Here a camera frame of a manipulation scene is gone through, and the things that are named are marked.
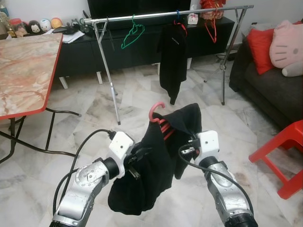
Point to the grey plush toy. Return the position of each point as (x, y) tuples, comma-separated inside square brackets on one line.
[(293, 70)]

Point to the salmon pink plastic hanger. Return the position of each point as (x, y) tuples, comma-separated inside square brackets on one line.
[(150, 114)]

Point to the green plastic hanger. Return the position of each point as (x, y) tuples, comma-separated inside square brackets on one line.
[(137, 27)]

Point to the dark grey sofa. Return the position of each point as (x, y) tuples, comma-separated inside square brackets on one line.
[(274, 90)]

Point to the red cushion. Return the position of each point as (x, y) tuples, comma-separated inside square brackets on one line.
[(260, 47)]

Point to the red plastic hanger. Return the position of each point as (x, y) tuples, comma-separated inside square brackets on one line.
[(214, 40)]

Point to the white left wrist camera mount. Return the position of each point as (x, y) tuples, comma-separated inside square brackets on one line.
[(120, 144)]

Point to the blue plastic hanger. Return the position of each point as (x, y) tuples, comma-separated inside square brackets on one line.
[(178, 13)]

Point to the plain black garment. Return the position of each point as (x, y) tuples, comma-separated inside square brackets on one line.
[(151, 179)]

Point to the red laughing Buddha statue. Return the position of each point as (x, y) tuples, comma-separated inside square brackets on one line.
[(212, 7)]

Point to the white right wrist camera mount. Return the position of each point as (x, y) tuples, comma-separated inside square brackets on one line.
[(208, 142)]

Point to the pink cat face pillow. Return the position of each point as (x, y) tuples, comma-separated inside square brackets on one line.
[(286, 45)]

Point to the black flat television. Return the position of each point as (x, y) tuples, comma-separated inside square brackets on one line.
[(142, 7)]

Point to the white round plush toy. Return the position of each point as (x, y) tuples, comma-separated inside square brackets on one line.
[(45, 24)]

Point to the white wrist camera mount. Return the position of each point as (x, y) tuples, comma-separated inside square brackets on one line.
[(120, 144), (208, 142)]

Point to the orange round plush toy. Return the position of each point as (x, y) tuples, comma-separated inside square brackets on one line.
[(56, 22)]

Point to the black wallet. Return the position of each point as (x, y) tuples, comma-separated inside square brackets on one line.
[(66, 30)]

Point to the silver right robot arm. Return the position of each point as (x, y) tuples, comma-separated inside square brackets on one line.
[(227, 194)]

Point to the white paper stack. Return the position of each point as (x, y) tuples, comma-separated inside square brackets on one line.
[(71, 38)]

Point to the white pink tissue box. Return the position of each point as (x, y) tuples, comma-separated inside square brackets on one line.
[(192, 19)]

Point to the red plastic stool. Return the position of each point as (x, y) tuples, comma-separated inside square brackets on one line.
[(289, 137)]

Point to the black garment with red trim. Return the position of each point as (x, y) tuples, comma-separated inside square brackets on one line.
[(173, 56)]

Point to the marble top table red edge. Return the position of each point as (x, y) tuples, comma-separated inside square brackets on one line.
[(23, 71)]

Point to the silver metal clothes rack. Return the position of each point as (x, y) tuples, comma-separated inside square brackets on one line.
[(142, 16)]

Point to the black low TV console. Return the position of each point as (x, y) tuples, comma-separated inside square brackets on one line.
[(137, 52)]

